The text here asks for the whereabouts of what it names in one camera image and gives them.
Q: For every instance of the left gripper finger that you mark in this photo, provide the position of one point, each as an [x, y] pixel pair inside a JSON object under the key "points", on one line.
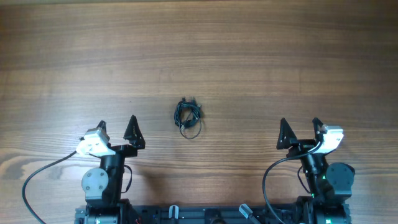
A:
{"points": [[101, 126], [133, 134]]}

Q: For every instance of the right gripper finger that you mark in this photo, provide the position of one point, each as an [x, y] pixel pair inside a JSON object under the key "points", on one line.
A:
{"points": [[287, 137], [318, 128]]}

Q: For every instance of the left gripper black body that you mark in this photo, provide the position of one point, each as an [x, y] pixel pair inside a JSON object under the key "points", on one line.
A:
{"points": [[125, 151]]}

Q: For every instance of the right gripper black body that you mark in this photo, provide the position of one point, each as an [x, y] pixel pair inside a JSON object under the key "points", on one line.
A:
{"points": [[301, 146]]}

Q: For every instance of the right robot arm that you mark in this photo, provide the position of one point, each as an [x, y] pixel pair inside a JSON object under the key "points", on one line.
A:
{"points": [[329, 185]]}

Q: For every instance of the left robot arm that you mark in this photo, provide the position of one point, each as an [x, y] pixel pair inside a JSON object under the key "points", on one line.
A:
{"points": [[103, 186]]}

